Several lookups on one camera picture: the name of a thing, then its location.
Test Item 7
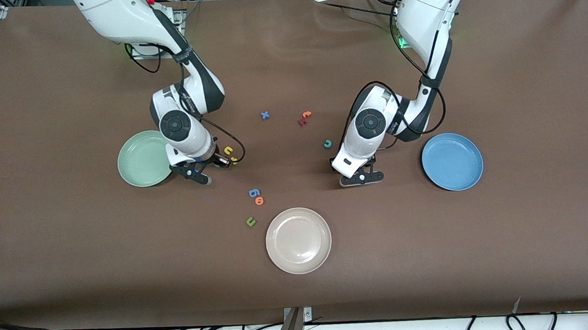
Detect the beige round plate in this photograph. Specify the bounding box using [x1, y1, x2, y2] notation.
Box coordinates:
[263, 206, 334, 277]

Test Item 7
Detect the blue round plate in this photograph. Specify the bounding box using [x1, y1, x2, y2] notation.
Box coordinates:
[420, 131, 485, 193]

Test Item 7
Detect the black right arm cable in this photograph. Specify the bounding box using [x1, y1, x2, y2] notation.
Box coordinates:
[123, 33, 247, 171]

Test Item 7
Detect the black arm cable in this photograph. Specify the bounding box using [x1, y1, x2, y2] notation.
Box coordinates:
[123, 33, 247, 171]
[332, 0, 477, 155]

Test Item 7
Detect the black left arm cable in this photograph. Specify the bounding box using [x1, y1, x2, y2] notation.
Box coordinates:
[332, 0, 477, 155]

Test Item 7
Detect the pale green round plate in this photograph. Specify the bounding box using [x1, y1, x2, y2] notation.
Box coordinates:
[116, 129, 174, 189]

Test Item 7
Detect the black cable on table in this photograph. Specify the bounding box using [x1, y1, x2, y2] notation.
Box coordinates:
[309, 0, 398, 21]

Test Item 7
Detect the brown table cover sheet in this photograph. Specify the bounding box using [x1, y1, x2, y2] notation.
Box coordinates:
[0, 0, 588, 330]

